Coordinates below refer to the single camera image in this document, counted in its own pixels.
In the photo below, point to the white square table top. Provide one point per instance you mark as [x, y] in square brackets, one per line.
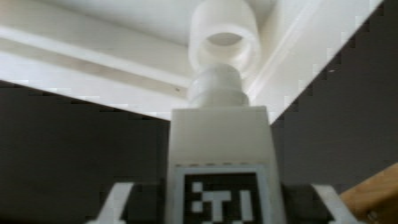
[115, 50]

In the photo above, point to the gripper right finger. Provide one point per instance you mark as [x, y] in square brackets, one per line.
[335, 204]

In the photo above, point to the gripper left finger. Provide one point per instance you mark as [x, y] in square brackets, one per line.
[113, 208]

